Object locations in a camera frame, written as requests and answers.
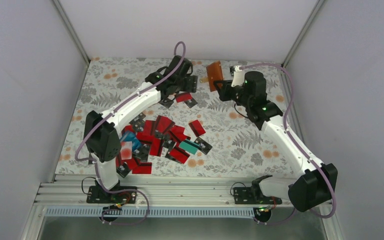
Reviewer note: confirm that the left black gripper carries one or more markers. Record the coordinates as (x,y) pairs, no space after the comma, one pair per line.
(191,86)

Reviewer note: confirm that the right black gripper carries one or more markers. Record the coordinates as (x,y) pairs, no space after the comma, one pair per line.
(223,93)

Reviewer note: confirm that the brown leather card holder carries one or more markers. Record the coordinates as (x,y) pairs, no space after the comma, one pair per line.
(214,74)

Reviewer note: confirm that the red card front pile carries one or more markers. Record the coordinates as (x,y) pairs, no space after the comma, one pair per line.
(178,155)

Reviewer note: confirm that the red card pile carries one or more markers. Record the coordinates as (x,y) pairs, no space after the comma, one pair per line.
(178,155)
(161,133)

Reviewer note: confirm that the black vip card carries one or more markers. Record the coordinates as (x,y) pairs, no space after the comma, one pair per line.
(166,102)
(138,122)
(203,146)
(123,170)
(191,103)

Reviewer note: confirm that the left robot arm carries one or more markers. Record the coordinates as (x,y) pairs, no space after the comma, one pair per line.
(101,130)

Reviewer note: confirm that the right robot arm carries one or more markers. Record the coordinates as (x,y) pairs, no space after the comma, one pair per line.
(313,182)

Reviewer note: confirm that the red card far centre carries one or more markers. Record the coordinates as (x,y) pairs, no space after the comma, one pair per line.
(182,97)

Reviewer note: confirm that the black VIP card under red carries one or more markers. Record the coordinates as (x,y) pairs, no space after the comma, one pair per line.
(191,103)

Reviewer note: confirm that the red card near holder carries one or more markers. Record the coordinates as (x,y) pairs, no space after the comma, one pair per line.
(197,128)

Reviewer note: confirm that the red card pile centre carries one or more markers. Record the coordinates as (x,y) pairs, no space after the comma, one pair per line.
(161,133)

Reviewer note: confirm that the teal card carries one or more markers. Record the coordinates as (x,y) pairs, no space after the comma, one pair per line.
(189,146)

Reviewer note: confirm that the blue card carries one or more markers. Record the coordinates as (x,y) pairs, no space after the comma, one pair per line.
(129,136)

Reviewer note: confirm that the white card red blot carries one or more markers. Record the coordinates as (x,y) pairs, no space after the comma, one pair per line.
(126,150)

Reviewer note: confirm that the red card bottom front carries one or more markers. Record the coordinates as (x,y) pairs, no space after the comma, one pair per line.
(144,168)

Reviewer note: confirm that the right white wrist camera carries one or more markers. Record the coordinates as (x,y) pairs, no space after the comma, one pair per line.
(238,74)

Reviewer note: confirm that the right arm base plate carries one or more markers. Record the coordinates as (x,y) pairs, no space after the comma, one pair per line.
(246,196)

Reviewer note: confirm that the aluminium rail frame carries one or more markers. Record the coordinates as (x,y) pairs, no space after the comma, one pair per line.
(166,208)

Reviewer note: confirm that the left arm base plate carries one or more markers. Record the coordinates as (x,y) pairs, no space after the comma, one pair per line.
(96,195)

